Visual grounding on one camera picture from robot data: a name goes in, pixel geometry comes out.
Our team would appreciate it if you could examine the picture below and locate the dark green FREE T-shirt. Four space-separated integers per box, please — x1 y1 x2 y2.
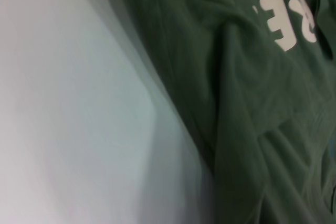
110 0 336 224

